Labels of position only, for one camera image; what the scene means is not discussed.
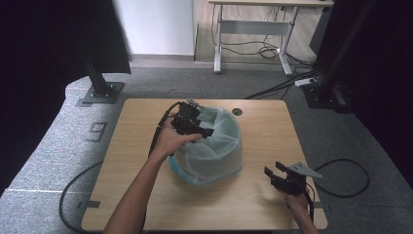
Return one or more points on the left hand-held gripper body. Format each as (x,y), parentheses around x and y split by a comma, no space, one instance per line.
(186,118)

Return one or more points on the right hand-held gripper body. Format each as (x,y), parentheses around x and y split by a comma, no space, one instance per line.
(293,182)

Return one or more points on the green plastic bucket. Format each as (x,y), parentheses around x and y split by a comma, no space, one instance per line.
(227,161)

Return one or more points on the person's right hand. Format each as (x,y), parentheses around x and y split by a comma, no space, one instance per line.
(297,203)

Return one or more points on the person's left hand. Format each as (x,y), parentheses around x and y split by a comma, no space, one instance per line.
(170,141)

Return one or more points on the white power strip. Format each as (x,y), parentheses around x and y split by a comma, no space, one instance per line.
(304,82)

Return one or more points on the black metal stand dark base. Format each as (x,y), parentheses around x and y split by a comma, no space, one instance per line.
(328,91)

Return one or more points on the black metal stand square base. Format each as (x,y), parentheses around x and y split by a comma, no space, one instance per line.
(100,92)

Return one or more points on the black curtain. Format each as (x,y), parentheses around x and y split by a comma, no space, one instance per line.
(42,65)
(386,81)

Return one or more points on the dark grey panel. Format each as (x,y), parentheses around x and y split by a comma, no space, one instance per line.
(319,32)

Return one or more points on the white frame desk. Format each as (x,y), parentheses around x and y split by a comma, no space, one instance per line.
(253,27)

